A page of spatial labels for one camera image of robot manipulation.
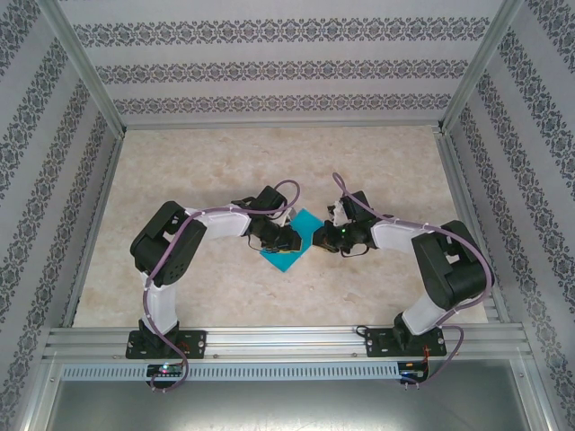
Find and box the blue paper sheet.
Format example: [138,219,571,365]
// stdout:
[259,207,323,274]

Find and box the grey metal sheet panel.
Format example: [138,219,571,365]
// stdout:
[44,379,540,431]

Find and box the small circuit board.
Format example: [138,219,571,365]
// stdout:
[398,360,431,383]
[143,362,188,388]

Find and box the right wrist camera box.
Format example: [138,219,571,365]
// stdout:
[323,200,350,225]

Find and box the wide aluminium mounting rail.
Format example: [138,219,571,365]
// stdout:
[42,323,535,361]

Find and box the thin aluminium wall rail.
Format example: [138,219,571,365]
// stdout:
[120,119,446,132]

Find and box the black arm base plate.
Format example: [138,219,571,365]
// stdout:
[125,330,208,360]
[364,327,448,359]

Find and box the aluminium side rail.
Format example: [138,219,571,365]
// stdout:
[435,129,511,325]

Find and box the slotted grey cable duct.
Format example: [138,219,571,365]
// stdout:
[60,361,402,383]

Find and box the purple cable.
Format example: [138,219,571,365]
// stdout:
[331,172,496,392]
[141,178,303,397]

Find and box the aluminium frame post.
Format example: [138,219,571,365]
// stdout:
[438,0,526,136]
[511,354,561,431]
[17,354,62,431]
[38,0,127,138]

